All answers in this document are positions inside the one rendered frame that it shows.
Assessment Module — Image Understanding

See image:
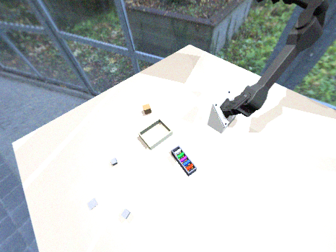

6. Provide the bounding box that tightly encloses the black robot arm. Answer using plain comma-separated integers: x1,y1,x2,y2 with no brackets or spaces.
220,0,330,118

